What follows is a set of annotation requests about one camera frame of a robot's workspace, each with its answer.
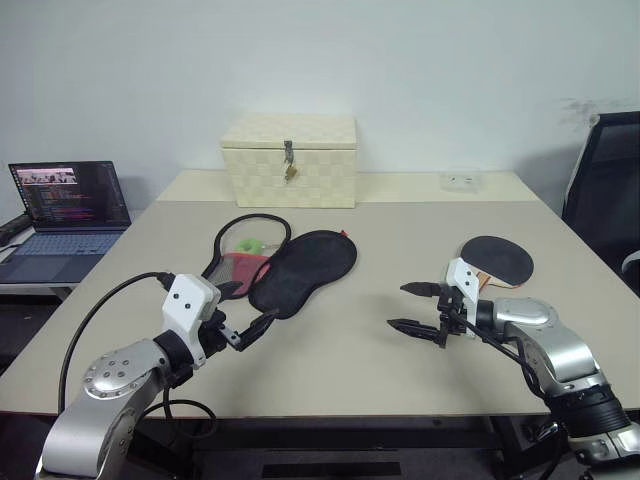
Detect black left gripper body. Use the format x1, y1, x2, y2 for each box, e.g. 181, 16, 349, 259
199, 308, 248, 359

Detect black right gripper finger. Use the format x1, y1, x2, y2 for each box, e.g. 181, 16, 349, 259
398, 281, 442, 300
387, 317, 444, 344

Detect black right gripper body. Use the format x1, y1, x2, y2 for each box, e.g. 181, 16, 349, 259
433, 282, 474, 351

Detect black racket cover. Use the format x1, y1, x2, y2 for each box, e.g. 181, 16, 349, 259
200, 213, 359, 320

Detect black table tennis paddle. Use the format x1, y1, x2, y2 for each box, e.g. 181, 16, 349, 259
459, 235, 535, 291

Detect white power socket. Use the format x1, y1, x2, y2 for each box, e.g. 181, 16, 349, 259
438, 172, 484, 194

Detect cream woven lidded box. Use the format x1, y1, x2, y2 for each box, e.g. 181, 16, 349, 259
219, 113, 358, 209

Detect open laptop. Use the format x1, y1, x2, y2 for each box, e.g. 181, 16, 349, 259
0, 159, 133, 285

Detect black office chair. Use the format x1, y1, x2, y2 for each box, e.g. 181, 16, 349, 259
560, 110, 640, 301

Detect black electronic device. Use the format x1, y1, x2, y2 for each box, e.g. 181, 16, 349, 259
0, 214, 32, 247

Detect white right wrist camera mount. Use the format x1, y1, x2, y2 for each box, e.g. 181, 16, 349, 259
446, 257, 484, 326

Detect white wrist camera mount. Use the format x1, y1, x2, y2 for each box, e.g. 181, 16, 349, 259
446, 257, 484, 326
162, 273, 222, 371

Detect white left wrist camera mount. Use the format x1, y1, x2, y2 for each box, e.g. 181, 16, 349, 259
162, 273, 222, 371

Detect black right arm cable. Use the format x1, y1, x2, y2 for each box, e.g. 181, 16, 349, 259
459, 319, 561, 480

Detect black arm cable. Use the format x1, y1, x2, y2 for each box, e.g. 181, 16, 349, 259
459, 319, 561, 480
58, 271, 217, 426

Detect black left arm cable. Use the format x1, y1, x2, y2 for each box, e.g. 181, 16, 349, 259
58, 271, 217, 426

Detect black table frame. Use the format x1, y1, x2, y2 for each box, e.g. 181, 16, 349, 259
124, 402, 566, 480

